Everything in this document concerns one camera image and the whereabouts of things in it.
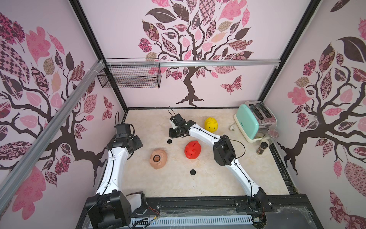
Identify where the black base frame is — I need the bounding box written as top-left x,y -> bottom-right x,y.
77,194 -> 322,229

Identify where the mint green toaster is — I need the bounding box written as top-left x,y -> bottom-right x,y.
234,101 -> 277,143

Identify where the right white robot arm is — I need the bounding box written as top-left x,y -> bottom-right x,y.
169,120 -> 270,211

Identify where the glass spice jar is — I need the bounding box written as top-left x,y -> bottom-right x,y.
256,129 -> 279,155

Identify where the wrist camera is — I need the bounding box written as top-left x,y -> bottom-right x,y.
115,123 -> 135,139
170,114 -> 186,129

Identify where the black wire basket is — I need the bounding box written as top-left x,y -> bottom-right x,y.
97,57 -> 162,89

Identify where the aluminium rail left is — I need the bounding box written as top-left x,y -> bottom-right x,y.
1,60 -> 105,212

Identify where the peach piggy bank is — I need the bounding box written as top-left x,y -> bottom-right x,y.
149,149 -> 167,169

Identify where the red piggy bank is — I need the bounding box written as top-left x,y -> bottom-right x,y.
185,141 -> 202,159

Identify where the aluminium rail back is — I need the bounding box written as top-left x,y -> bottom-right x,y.
159,59 -> 281,68

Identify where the aluminium rail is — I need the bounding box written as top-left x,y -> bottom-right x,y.
1,60 -> 105,212
159,59 -> 281,68

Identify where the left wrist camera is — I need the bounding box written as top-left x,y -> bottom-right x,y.
115,123 -> 135,139

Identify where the white slotted cable duct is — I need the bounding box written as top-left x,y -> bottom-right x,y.
129,215 -> 254,228

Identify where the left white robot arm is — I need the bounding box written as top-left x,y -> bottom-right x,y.
85,135 -> 147,229

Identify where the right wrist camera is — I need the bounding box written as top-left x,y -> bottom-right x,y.
170,114 -> 186,129

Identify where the yellow piggy bank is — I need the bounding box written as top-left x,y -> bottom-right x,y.
205,117 -> 218,133

